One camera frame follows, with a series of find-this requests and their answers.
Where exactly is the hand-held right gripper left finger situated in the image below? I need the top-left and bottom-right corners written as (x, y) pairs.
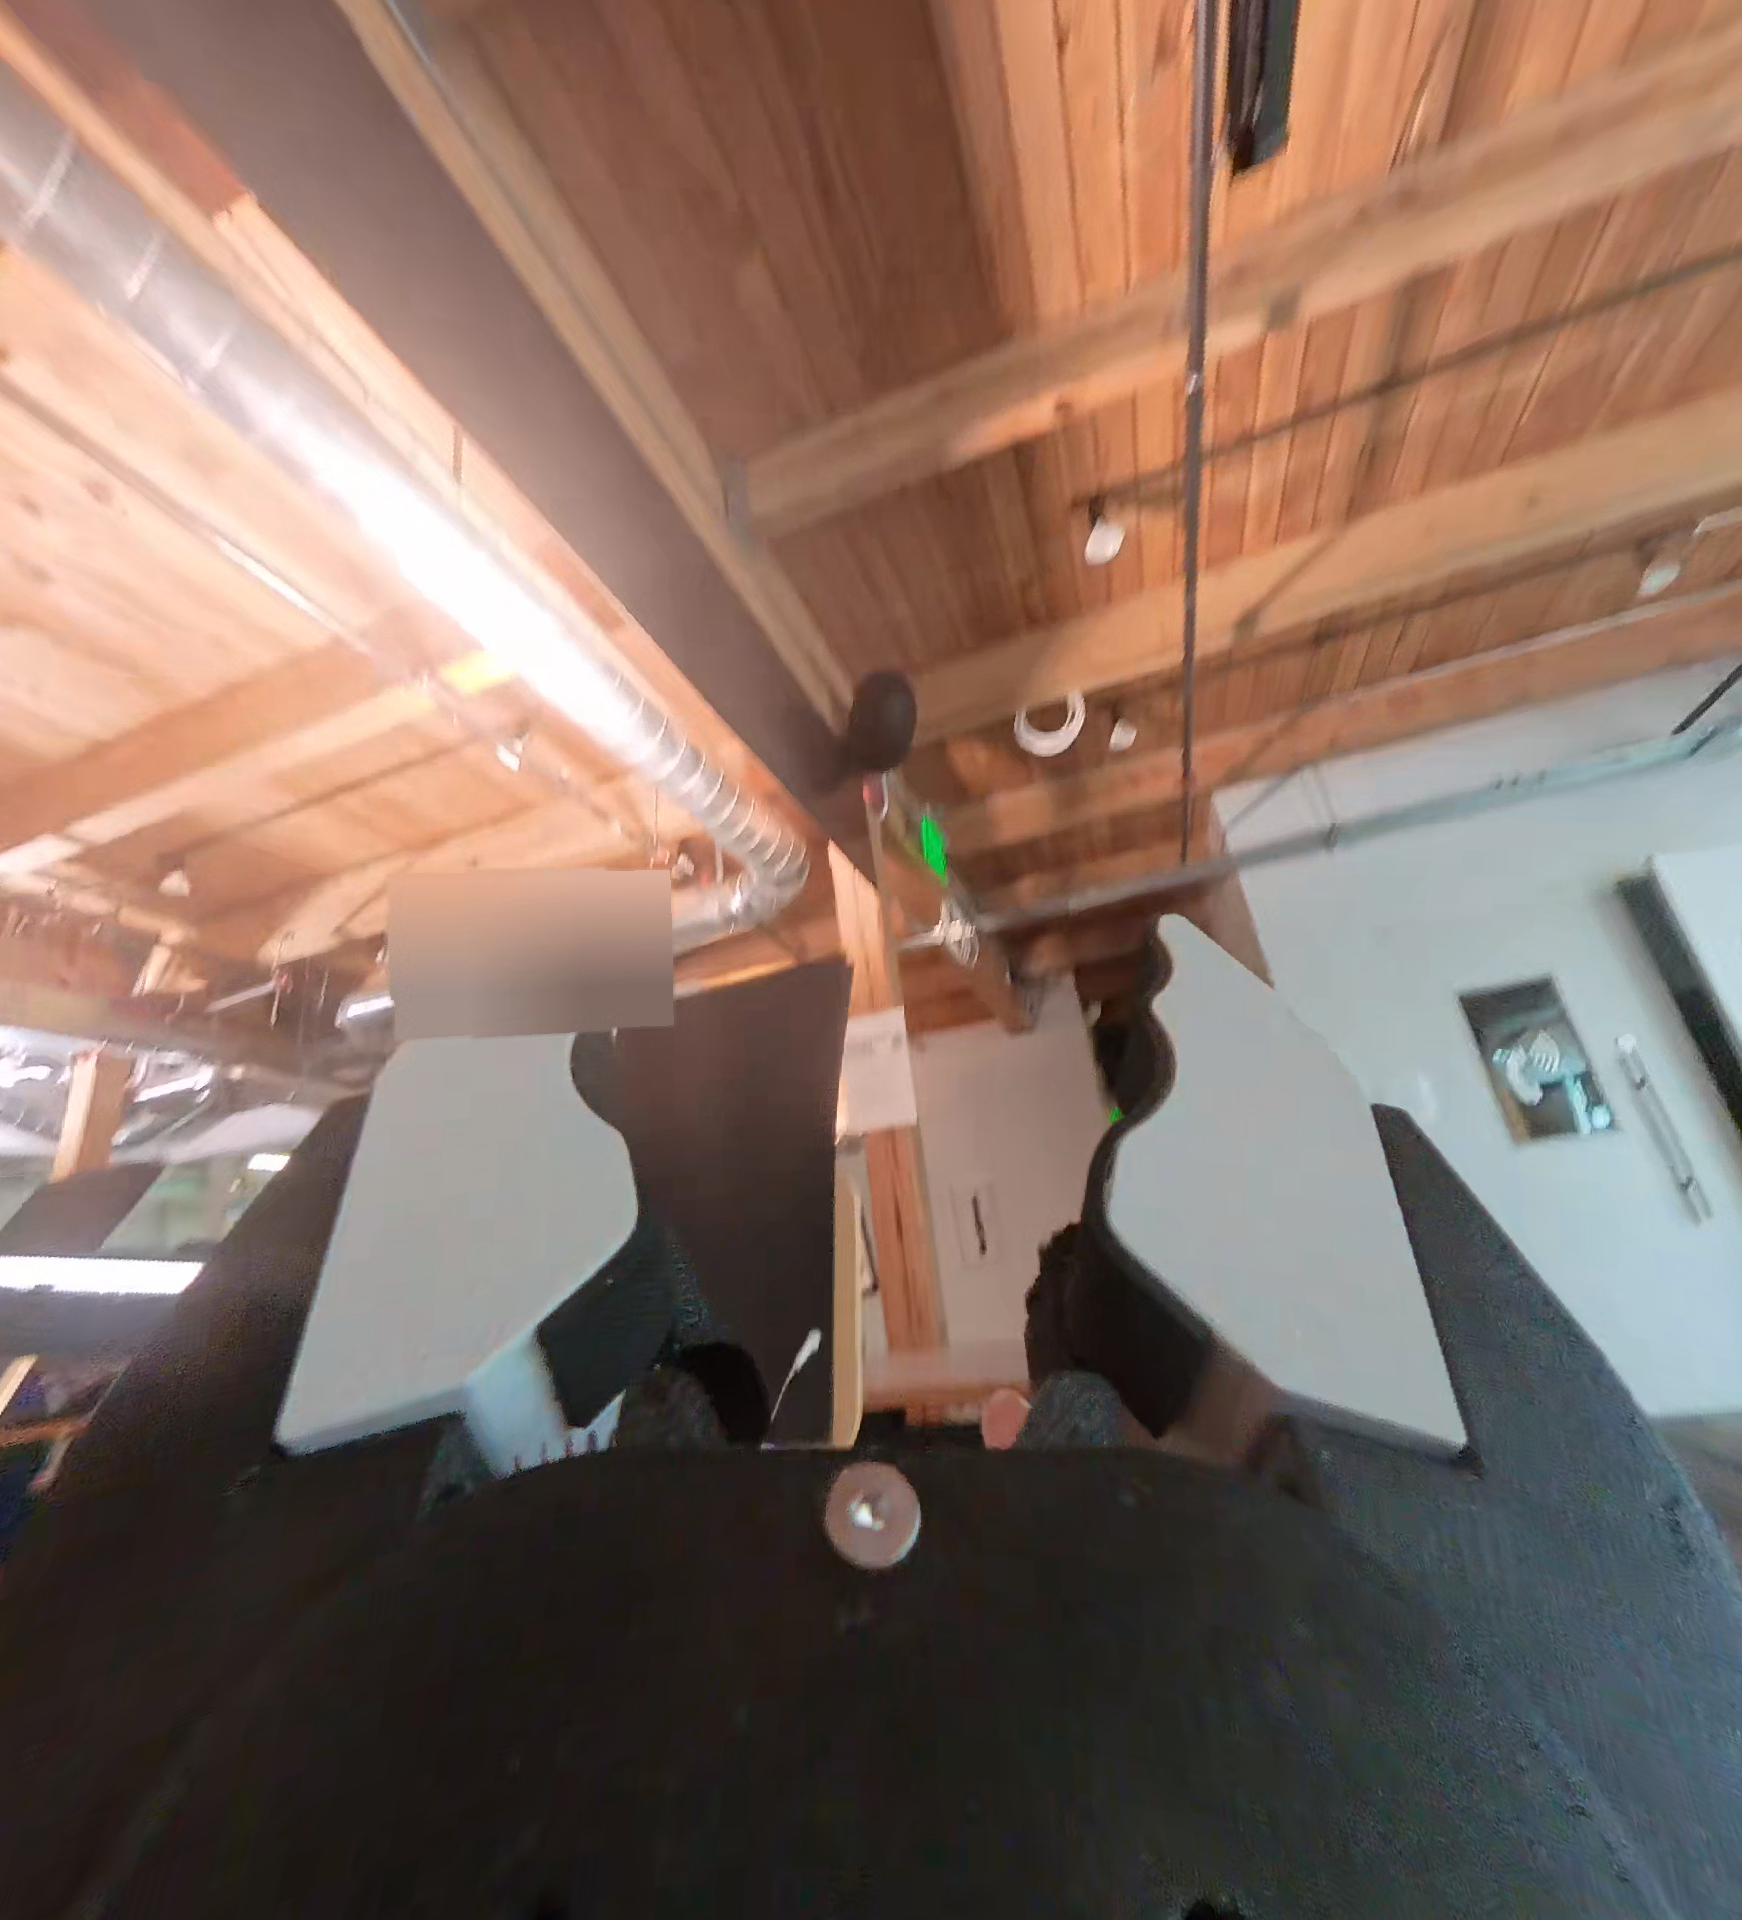
top-left (276, 1032), bottom-right (678, 1468)

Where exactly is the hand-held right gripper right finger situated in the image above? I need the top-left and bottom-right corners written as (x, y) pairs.
top-left (1026, 912), bottom-right (1475, 1456)

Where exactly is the door window with logo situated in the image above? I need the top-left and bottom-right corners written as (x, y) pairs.
top-left (1459, 977), bottom-right (1617, 1147)

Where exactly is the studio light panel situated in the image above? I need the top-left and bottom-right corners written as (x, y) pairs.
top-left (0, 1162), bottom-right (213, 1503)

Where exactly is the black fuzzy microphone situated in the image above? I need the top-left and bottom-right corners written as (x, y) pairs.
top-left (810, 667), bottom-right (921, 805)

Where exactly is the hanging metal rod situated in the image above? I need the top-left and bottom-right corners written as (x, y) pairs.
top-left (1175, 0), bottom-right (1218, 874)

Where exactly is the black ceiling beam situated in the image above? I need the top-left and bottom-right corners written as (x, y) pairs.
top-left (136, 0), bottom-right (888, 842)

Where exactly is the black hanging fixture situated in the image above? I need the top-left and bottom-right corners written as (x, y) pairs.
top-left (1221, 0), bottom-right (1301, 175)

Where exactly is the white wall paper sheet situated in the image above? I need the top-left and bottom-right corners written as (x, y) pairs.
top-left (841, 1012), bottom-right (917, 1134)

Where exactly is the metal door handle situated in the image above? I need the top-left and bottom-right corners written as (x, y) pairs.
top-left (1614, 1032), bottom-right (1716, 1230)

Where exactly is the silver ceiling duct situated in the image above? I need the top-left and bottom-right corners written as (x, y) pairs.
top-left (0, 0), bottom-right (813, 977)

